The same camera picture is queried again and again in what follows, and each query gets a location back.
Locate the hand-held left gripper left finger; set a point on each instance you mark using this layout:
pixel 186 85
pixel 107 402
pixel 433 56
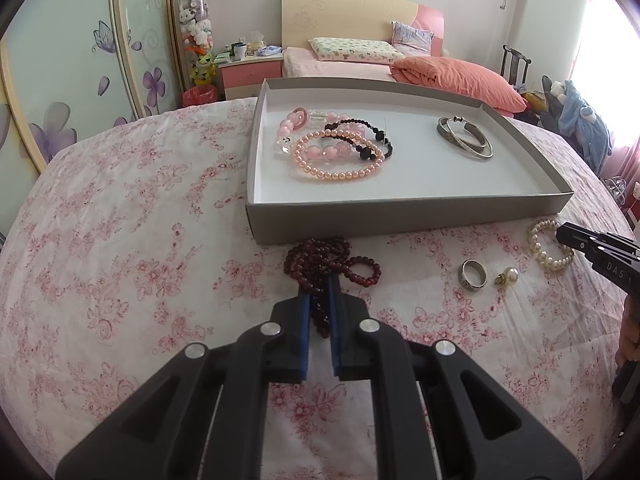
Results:
pixel 240 400

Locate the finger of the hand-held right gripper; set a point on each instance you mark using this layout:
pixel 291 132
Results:
pixel 595 245

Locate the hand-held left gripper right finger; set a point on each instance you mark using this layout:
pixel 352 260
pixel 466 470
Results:
pixel 400 400

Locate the grey cardboard tray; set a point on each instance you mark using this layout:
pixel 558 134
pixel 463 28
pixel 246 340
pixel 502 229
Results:
pixel 425 180

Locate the wide silver bangle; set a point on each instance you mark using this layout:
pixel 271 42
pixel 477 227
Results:
pixel 445 132

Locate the person's right hand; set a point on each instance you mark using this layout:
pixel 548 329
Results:
pixel 630 335

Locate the gold pearl earring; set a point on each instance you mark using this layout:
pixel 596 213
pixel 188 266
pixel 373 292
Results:
pixel 510 275

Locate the blue plush garment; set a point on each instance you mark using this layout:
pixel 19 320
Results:
pixel 587 125

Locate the pink curtain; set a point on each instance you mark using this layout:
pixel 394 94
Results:
pixel 615 60

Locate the dark wooden chair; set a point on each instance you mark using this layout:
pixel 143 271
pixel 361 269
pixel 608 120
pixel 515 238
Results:
pixel 515 65

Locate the salmon pink duvet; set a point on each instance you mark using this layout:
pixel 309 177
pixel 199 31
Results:
pixel 460 80

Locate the purple printed pillow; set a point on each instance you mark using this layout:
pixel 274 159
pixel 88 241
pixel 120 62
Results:
pixel 412 40

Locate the red waste bin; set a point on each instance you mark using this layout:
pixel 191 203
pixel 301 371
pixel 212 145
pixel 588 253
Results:
pixel 200 96

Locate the white patterned pillow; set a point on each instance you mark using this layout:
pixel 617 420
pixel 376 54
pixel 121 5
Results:
pixel 355 51

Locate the pink white nightstand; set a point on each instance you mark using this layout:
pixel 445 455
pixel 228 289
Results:
pixel 250 77

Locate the pink bed mattress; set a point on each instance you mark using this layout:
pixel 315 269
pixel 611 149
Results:
pixel 310 65

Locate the cream pink bed headboard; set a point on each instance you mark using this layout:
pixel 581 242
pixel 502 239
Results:
pixel 350 10

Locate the white mug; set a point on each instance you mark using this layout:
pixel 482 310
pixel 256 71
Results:
pixel 240 51

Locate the clear plush toy tube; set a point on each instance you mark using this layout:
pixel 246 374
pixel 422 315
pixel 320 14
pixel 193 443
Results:
pixel 197 30

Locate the floral sliding door wardrobe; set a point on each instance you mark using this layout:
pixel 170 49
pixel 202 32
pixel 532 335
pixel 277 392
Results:
pixel 60 60

